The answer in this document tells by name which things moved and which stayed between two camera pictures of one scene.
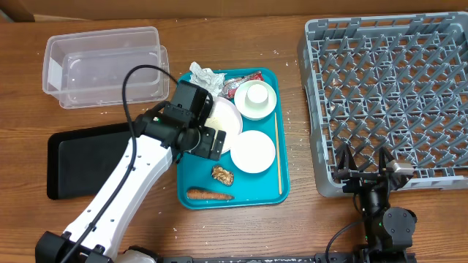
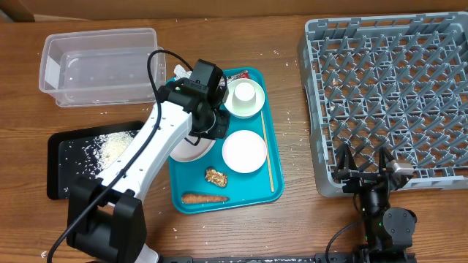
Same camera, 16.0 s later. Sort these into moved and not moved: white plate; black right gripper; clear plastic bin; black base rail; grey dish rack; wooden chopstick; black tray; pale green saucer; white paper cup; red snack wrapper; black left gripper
Moved: wooden chopstick; pale green saucer; white paper cup; white plate; black left gripper; red snack wrapper
Not moved: black base rail; clear plastic bin; black right gripper; black tray; grey dish rack
